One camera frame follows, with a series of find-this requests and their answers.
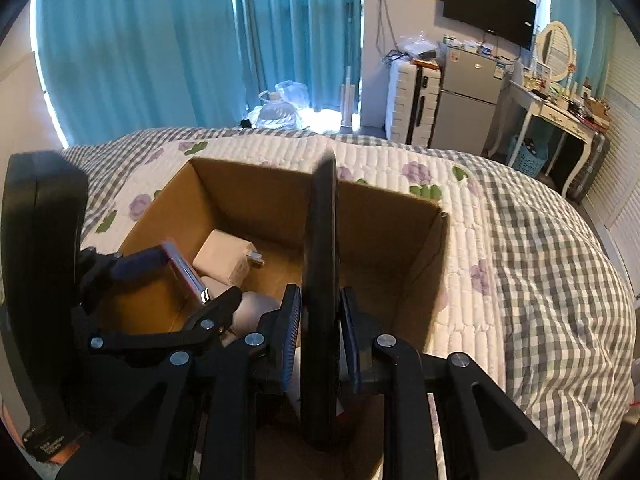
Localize white mop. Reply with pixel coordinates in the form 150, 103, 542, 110
339, 0, 361, 134

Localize white vanity table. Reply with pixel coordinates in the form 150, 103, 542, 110
487, 80, 602, 201

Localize wide teal curtain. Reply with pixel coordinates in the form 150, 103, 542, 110
34, 0, 249, 149

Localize blue plastic basket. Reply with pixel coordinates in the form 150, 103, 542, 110
507, 135, 551, 177

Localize narrow teal curtain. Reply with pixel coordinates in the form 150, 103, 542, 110
235, 0, 364, 117

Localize white suitcase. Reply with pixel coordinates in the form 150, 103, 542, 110
384, 60, 445, 147

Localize white louvred wardrobe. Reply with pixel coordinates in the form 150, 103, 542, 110
581, 25, 640, 302

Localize black wall television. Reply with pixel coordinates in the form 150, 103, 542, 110
442, 0, 539, 51

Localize clutter on fridge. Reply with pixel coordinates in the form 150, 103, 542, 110
442, 34, 519, 64

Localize white cylindrical bottle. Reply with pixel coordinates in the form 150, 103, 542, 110
231, 292, 282, 336

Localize silver fridge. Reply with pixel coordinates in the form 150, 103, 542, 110
428, 42, 506, 157

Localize plastic bag on suitcase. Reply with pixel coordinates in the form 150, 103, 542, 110
397, 32, 444, 64

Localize white oval mirror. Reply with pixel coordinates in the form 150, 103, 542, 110
535, 20, 575, 84

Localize clear plastic bag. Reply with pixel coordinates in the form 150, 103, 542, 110
249, 80, 312, 131

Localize cosmetics clutter on vanity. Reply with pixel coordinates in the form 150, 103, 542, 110
520, 60, 612, 127

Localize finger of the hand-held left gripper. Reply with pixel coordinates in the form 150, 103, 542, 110
86, 287, 244, 361
75, 245, 169, 313

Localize cardboard box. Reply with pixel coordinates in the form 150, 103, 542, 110
92, 156, 449, 480

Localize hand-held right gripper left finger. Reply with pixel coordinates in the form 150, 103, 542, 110
57, 284, 304, 480

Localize black remote control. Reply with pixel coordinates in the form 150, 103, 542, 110
300, 150, 342, 454

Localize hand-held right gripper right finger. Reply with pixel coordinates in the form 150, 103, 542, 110
340, 287, 582, 480

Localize white charger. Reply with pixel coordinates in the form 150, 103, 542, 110
192, 229, 265, 284

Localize hanging wall cables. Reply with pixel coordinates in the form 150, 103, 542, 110
375, 0, 401, 64

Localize silver and black charger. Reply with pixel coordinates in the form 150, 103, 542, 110
159, 241, 215, 306

